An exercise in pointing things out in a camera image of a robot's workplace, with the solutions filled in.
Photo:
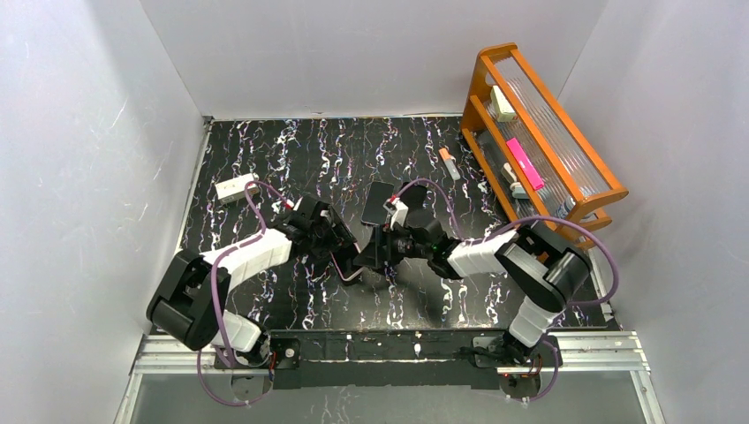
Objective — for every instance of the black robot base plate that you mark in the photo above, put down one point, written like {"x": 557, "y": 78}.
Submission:
{"x": 476, "y": 358}

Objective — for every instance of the orange grey marker pen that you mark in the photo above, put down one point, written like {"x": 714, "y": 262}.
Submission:
{"x": 450, "y": 163}

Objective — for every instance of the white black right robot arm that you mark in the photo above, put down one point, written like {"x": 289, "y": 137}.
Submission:
{"x": 547, "y": 268}

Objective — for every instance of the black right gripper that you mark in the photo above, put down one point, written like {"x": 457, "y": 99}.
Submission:
{"x": 382, "y": 245}

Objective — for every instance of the orange wooden shelf rack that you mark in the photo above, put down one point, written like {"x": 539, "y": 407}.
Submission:
{"x": 566, "y": 161}

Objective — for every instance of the black screen smartphone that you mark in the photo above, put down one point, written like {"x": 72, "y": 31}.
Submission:
{"x": 374, "y": 211}

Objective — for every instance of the pink cased smartphone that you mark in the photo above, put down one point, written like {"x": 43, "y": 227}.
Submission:
{"x": 346, "y": 266}

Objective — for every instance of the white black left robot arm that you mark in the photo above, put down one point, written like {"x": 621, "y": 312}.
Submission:
{"x": 189, "y": 302}

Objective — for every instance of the cream white box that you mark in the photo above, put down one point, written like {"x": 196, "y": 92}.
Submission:
{"x": 499, "y": 107}

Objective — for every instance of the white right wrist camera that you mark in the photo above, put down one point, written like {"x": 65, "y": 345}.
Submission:
{"x": 396, "y": 213}

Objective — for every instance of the white grey small device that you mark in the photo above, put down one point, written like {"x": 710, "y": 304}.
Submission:
{"x": 517, "y": 190}

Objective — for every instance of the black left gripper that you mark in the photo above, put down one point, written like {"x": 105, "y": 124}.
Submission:
{"x": 330, "y": 232}

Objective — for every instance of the pink flat box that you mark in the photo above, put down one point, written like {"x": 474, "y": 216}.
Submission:
{"x": 520, "y": 155}

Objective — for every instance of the white red small box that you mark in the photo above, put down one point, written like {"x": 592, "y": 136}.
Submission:
{"x": 232, "y": 190}

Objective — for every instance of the black phone case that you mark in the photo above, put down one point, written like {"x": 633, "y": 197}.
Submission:
{"x": 413, "y": 199}

